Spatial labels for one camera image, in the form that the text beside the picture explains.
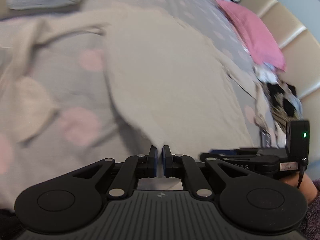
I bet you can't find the beige padded headboard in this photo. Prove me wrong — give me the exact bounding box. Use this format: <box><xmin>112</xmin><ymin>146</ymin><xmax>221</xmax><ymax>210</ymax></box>
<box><xmin>240</xmin><ymin>0</ymin><xmax>319</xmax><ymax>102</ymax></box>

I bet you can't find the black tracker with green light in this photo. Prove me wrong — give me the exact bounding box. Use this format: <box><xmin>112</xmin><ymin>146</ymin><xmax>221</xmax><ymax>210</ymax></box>
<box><xmin>285</xmin><ymin>120</ymin><xmax>310</xmax><ymax>161</ymax></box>

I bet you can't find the grey pink-dotted bed sheet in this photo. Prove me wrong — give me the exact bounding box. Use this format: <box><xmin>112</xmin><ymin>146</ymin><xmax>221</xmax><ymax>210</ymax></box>
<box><xmin>0</xmin><ymin>0</ymin><xmax>278</xmax><ymax>208</ymax></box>

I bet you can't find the pile of unfolded clothes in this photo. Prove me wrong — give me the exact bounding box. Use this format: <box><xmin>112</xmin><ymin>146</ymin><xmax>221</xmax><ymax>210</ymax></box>
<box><xmin>253</xmin><ymin>64</ymin><xmax>303</xmax><ymax>147</ymax></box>

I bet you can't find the pink pillow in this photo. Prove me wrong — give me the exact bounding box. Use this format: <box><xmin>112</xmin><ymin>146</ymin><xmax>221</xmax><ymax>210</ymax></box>
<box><xmin>216</xmin><ymin>0</ymin><xmax>287</xmax><ymax>71</ymax></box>

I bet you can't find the cream white sweatshirt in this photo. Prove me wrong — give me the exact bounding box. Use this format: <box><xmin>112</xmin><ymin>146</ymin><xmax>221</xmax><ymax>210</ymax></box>
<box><xmin>0</xmin><ymin>6</ymin><xmax>270</xmax><ymax>207</ymax></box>

